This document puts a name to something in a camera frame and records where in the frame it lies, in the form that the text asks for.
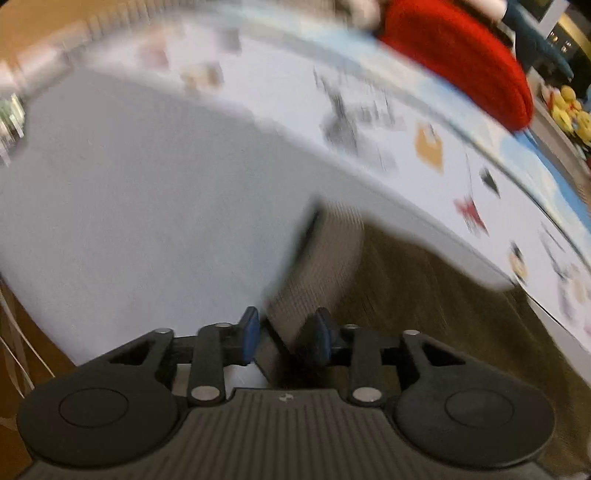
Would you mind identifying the white folded blanket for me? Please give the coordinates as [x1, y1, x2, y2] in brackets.
[337, 0, 393, 27]

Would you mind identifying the dark blue cloth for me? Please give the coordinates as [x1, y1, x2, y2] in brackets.
[505, 0, 576, 83]

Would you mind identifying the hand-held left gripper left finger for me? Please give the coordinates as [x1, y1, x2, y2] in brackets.
[78, 307, 260, 408]

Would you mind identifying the white window sill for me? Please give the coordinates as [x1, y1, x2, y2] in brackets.
[526, 69, 591, 178]

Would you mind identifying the light blue patterned blanket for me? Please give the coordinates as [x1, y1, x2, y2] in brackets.
[222, 2, 591, 222]

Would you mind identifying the wooden bed frame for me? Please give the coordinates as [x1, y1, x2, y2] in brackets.
[0, 0, 153, 75]

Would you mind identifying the red folded quilt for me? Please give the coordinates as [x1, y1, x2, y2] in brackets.
[376, 0, 535, 133]

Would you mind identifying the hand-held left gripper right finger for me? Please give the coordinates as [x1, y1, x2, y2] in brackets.
[298, 308, 493, 409]

